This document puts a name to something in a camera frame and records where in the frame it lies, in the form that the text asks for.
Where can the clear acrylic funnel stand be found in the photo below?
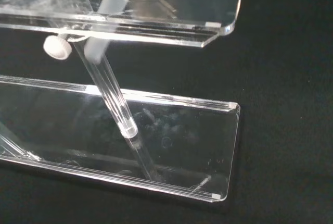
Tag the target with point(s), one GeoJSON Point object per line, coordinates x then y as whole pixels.
{"type": "Point", "coordinates": [182, 130]}

